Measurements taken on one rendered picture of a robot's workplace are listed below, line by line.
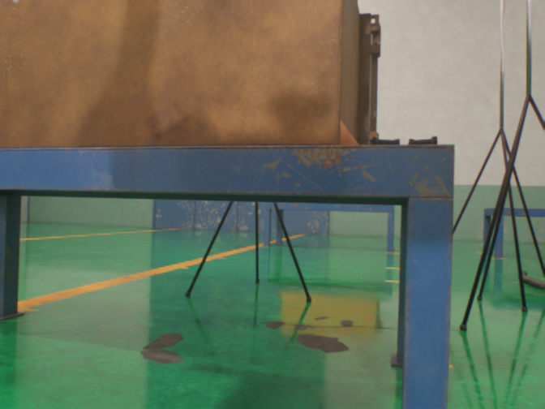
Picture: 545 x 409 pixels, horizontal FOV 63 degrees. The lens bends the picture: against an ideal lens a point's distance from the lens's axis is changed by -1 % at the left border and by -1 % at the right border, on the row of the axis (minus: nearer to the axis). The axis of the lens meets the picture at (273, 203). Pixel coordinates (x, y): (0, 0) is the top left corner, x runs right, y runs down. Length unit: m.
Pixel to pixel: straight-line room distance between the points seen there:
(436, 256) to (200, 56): 0.77
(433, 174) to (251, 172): 0.36
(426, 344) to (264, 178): 0.44
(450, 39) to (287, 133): 10.05
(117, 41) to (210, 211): 9.70
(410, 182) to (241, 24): 0.62
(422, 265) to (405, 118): 9.67
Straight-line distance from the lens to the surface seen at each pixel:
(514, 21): 11.43
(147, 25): 1.35
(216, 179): 0.95
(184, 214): 11.23
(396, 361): 1.64
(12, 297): 2.31
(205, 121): 1.19
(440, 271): 0.89
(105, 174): 1.08
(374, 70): 1.79
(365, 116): 1.67
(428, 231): 0.88
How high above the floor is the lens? 0.50
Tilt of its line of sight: 1 degrees up
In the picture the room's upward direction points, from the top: 2 degrees clockwise
